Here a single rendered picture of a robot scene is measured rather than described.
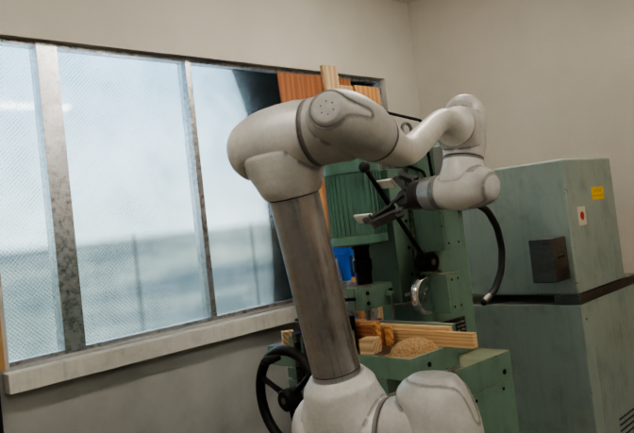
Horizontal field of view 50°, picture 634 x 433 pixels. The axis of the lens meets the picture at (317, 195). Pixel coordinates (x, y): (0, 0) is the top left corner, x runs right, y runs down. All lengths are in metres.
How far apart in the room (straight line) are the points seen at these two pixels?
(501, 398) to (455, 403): 1.00
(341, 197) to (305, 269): 0.74
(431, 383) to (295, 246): 0.36
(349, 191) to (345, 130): 0.86
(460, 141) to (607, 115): 2.50
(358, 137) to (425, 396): 0.49
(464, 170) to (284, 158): 0.58
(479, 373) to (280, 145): 1.19
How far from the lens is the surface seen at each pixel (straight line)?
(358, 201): 2.03
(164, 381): 3.21
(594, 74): 4.19
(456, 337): 1.92
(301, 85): 3.82
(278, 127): 1.26
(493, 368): 2.27
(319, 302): 1.33
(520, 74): 4.38
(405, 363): 1.85
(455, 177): 1.70
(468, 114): 1.71
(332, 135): 1.19
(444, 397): 1.32
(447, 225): 2.14
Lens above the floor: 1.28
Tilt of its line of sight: 2 degrees up
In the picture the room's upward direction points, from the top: 6 degrees counter-clockwise
